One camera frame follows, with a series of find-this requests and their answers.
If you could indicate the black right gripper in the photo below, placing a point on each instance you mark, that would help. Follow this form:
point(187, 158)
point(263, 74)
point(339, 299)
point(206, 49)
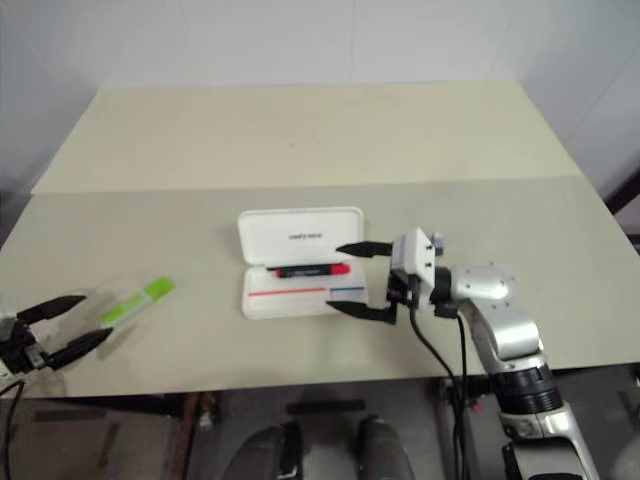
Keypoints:
point(401, 290)

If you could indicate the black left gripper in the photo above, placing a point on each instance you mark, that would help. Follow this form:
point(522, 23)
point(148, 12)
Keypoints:
point(19, 350)

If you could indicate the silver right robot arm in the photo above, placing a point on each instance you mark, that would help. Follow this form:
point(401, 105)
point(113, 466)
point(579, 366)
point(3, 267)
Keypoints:
point(505, 320)

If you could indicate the red marker with black cap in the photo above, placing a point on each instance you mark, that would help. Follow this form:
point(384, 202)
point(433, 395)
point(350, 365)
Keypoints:
point(312, 271)

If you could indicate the white plastic pencil case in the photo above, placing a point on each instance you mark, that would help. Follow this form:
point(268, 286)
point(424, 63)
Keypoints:
point(301, 265)

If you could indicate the green marker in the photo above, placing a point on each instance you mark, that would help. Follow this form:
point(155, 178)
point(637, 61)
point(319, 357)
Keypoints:
point(136, 302)

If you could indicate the metal table leg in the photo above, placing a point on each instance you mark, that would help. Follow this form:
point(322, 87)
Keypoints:
point(447, 430)
point(200, 412)

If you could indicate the dark rounded shape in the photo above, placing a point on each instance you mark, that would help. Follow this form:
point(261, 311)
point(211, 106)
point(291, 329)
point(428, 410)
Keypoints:
point(270, 452)
point(385, 450)

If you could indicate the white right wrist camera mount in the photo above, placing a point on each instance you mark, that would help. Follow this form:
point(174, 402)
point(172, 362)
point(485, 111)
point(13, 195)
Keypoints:
point(414, 254)

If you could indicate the dark metal frame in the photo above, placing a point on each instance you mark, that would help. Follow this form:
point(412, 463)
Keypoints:
point(624, 210)

